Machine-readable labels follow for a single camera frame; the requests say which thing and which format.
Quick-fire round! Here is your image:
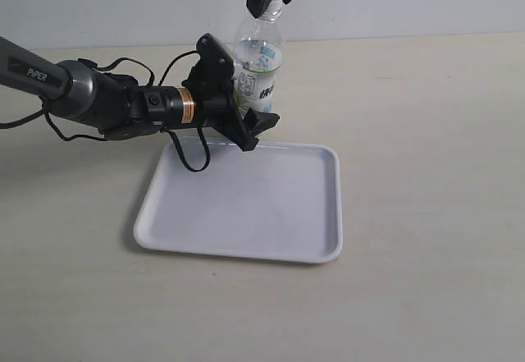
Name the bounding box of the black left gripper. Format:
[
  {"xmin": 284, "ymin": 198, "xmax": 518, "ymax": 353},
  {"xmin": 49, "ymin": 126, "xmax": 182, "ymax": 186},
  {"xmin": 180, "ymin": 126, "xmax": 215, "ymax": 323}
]
[{"xmin": 139, "ymin": 33, "xmax": 280, "ymax": 152}]

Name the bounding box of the white bottle cap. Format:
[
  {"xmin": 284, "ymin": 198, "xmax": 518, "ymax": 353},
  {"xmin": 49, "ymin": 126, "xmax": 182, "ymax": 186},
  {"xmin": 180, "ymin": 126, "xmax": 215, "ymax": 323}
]
[{"xmin": 267, "ymin": 0, "xmax": 283, "ymax": 13}]

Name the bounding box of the clear plastic lime drink bottle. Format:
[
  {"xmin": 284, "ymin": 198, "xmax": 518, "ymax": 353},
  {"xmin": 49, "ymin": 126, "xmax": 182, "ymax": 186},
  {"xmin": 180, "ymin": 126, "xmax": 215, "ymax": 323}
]
[{"xmin": 233, "ymin": 7, "xmax": 283, "ymax": 117}]

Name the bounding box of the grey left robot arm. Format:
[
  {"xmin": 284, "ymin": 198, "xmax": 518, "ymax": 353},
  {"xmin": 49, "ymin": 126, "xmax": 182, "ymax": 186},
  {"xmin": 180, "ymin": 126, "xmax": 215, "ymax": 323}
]
[{"xmin": 1, "ymin": 33, "xmax": 279, "ymax": 151}]

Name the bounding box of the white rectangular plastic tray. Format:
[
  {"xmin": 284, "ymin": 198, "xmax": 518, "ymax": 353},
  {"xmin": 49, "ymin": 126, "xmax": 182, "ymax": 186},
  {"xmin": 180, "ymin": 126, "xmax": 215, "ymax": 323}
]
[{"xmin": 133, "ymin": 138, "xmax": 344, "ymax": 264}]

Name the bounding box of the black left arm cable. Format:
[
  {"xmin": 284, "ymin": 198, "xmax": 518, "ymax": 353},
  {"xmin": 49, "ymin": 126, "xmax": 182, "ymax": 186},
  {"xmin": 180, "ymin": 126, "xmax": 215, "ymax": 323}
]
[{"xmin": 0, "ymin": 49, "xmax": 212, "ymax": 172}]

